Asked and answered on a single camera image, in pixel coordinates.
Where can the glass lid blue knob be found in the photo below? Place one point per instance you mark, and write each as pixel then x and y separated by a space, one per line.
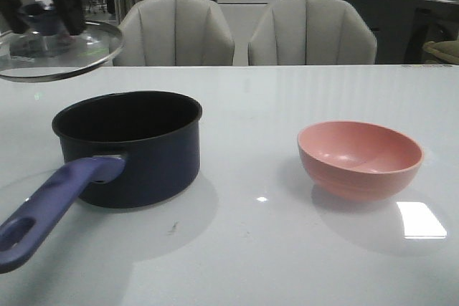
pixel 47 52

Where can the pink bowl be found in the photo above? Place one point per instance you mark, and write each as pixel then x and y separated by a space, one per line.
pixel 358 161

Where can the left grey chair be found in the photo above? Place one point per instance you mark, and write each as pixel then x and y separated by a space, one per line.
pixel 175 33

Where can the grey chair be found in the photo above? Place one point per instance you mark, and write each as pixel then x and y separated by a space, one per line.
pixel 311 32
pixel 175 33

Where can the right grey chair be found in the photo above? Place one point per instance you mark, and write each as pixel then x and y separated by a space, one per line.
pixel 311 32

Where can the beige sofa cushion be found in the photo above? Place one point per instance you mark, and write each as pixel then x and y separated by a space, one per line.
pixel 445 52

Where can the dark blue saucepan purple handle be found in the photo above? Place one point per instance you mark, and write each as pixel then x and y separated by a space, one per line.
pixel 121 151

